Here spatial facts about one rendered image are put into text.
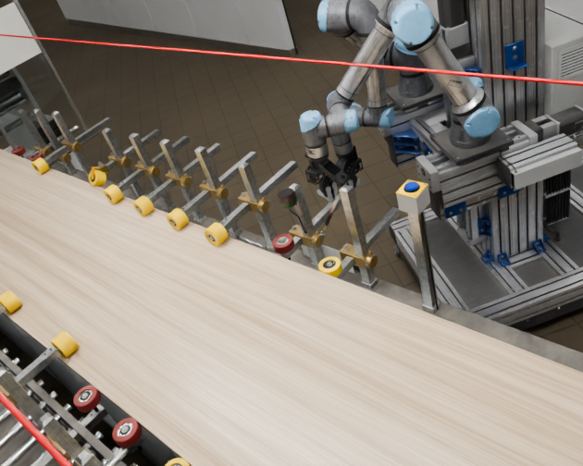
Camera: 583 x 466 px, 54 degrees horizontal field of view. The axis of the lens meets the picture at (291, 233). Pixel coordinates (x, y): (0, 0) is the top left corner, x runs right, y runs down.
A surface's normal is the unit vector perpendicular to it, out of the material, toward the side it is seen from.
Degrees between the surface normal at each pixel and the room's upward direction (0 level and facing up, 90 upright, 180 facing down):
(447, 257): 0
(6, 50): 90
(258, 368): 0
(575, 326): 0
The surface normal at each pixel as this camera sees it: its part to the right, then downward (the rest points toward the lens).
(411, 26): -0.05, 0.54
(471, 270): -0.26, -0.75
